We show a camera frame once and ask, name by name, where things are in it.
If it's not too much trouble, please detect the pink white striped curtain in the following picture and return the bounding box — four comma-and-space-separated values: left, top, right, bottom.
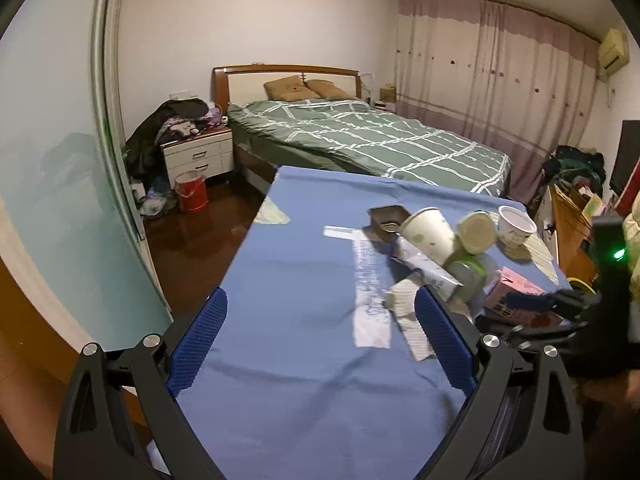
395, 0, 599, 203

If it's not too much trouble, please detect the clothes pile on desk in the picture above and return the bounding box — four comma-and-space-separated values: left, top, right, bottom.
540, 145, 606, 195

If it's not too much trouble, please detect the wooden headboard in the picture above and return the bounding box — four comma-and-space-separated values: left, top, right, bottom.
211, 63, 362, 114

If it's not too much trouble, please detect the white paper cup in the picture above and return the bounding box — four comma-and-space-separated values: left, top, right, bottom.
399, 207, 456, 266

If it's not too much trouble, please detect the black television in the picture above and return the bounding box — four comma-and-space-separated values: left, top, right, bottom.
610, 119, 640, 195

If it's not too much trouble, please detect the white yogurt cup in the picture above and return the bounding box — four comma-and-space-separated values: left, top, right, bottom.
497, 206, 537, 248

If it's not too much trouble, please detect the pink strawberry milk carton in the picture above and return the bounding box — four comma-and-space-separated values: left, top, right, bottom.
485, 266, 563, 328

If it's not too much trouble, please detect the brown right pillow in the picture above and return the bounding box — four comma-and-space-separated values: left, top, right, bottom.
305, 79, 355, 101

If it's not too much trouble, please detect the brown left pillow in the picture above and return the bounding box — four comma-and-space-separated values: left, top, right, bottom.
264, 76, 320, 102

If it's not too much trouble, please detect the yellow rimmed dark trash bin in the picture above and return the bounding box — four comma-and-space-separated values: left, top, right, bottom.
567, 278, 596, 295

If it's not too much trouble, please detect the sliding glass wardrobe door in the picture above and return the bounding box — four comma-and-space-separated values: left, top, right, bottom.
1, 0, 170, 350

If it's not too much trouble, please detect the white ruffled paper liner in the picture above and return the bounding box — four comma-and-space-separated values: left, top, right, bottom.
385, 273, 435, 362

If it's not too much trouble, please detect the white bedside nightstand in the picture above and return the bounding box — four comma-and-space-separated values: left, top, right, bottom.
162, 127, 234, 188

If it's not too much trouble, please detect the wall air conditioner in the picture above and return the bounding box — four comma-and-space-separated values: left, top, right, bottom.
598, 28, 629, 80

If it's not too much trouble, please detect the brown foil tray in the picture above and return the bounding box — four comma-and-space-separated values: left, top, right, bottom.
368, 205, 411, 238

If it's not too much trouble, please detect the dark clothes pile on nightstand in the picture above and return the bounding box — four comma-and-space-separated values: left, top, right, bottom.
124, 98, 222, 188

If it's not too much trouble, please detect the bed with green plaid duvet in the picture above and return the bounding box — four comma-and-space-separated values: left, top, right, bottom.
228, 99, 511, 196

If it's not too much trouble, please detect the brown pillow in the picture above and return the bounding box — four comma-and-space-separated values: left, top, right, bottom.
264, 76, 320, 102
305, 79, 355, 101

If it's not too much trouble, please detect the wooden desk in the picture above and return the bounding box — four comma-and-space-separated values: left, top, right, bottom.
534, 184, 598, 285

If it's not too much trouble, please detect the clear green cap bottle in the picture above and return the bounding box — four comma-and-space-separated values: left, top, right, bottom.
445, 254, 499, 302

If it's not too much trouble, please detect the cream puffer jacket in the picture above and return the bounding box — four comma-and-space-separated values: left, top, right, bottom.
623, 195, 640, 302

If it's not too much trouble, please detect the red bucket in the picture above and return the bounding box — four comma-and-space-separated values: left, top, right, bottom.
175, 170, 208, 212

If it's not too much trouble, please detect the blue patterned tablecloth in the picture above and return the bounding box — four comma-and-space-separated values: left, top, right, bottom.
178, 167, 502, 479

